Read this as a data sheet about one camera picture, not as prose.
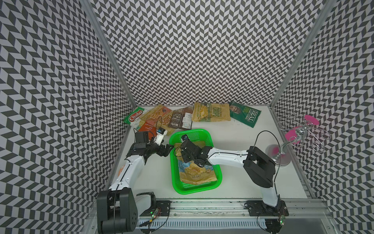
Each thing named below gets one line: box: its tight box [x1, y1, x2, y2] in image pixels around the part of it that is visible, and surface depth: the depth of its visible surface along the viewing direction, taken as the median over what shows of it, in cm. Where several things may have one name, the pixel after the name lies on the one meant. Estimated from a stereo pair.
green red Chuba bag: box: [123, 106, 149, 131], surface depth 110 cm
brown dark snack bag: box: [167, 106, 194, 131], surface depth 110 cm
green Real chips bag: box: [229, 100, 262, 129], surface depth 114 cm
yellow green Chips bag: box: [191, 102, 231, 122], surface depth 114 cm
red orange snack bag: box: [138, 119, 159, 141], surface depth 106 cm
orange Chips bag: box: [139, 104, 177, 136], surface depth 110 cm
